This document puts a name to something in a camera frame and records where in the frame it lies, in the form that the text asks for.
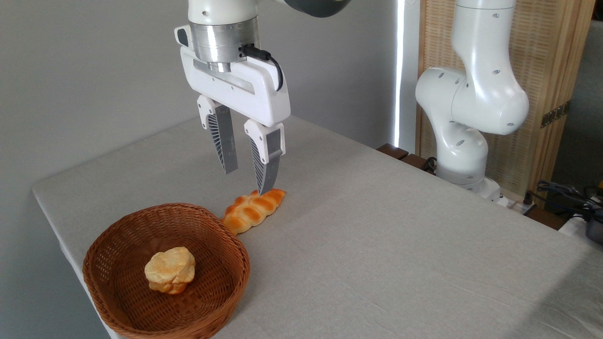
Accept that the round puffy bread roll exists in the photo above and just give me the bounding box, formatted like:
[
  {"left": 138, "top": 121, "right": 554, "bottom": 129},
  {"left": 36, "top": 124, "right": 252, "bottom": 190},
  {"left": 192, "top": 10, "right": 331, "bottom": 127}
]
[{"left": 144, "top": 246, "right": 196, "bottom": 296}]

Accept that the wooden rattan folding screen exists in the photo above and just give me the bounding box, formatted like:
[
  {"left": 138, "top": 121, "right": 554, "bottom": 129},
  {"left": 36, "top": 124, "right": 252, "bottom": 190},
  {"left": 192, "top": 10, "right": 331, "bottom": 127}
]
[{"left": 417, "top": 0, "right": 597, "bottom": 199}]

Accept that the braided golden bread loaf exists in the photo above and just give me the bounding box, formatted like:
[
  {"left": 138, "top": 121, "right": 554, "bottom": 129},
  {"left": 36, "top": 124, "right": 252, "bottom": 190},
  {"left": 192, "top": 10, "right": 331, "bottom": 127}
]
[{"left": 221, "top": 188, "right": 287, "bottom": 236}]

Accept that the white power strip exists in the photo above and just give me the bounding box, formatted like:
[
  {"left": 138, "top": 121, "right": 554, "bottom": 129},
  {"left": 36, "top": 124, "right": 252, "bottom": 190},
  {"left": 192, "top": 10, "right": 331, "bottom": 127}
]
[{"left": 495, "top": 194, "right": 538, "bottom": 216}]

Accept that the grey tablecloth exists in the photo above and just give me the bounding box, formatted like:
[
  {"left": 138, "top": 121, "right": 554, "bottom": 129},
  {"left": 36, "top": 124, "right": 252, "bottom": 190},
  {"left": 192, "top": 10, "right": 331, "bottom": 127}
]
[{"left": 32, "top": 115, "right": 603, "bottom": 339}]

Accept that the brown wicker basket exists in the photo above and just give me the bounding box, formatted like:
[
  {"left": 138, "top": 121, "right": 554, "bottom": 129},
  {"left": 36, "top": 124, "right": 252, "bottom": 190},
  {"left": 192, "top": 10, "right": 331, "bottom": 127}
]
[{"left": 82, "top": 202, "right": 251, "bottom": 339}]

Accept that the black cable bundle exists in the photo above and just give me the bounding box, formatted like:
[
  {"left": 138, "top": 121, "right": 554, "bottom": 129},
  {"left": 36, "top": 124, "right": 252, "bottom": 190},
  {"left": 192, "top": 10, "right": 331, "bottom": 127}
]
[{"left": 524, "top": 180, "right": 603, "bottom": 223}]

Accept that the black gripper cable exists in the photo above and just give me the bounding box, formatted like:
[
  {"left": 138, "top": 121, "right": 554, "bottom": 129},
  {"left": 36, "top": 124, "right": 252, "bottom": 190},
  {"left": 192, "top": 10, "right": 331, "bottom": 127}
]
[{"left": 239, "top": 44, "right": 285, "bottom": 92}]

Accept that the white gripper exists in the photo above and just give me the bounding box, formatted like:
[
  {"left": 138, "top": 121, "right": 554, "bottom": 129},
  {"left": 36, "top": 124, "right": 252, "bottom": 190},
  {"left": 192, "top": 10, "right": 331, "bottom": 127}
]
[{"left": 174, "top": 24, "right": 292, "bottom": 196}]

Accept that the dark metal screen hinge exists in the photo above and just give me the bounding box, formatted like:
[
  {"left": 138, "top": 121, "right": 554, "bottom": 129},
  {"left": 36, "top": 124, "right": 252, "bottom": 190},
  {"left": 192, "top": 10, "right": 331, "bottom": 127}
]
[{"left": 540, "top": 100, "right": 572, "bottom": 129}]

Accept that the dark brown wooden block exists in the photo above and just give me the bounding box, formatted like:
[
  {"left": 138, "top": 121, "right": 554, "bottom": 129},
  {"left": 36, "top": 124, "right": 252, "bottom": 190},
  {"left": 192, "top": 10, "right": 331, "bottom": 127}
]
[
  {"left": 400, "top": 153, "right": 437, "bottom": 175},
  {"left": 376, "top": 143, "right": 410, "bottom": 161}
]

